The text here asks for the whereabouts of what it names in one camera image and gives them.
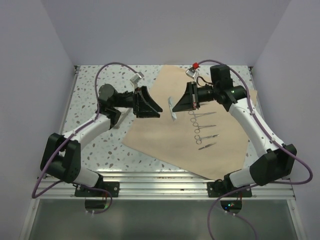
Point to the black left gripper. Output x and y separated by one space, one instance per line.
137 102

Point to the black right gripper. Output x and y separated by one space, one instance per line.
193 96

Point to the steel hemostat forceps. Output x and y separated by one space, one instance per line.
194 115
198 127

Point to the teal blade packet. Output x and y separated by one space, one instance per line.
171 105

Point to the small steel scissors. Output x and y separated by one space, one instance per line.
199 139

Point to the metal tray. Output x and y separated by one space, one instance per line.
124 113

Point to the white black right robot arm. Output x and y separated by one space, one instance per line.
275 158

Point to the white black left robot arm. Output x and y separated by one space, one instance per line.
62 155

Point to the beige cloth mat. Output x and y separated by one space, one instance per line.
208 141

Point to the steel tweezers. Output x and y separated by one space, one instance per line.
207 146

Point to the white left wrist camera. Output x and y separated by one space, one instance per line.
134 80

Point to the aluminium rail frame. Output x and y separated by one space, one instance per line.
151 204

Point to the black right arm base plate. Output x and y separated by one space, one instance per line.
216 189

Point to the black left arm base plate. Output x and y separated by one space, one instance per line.
103 189

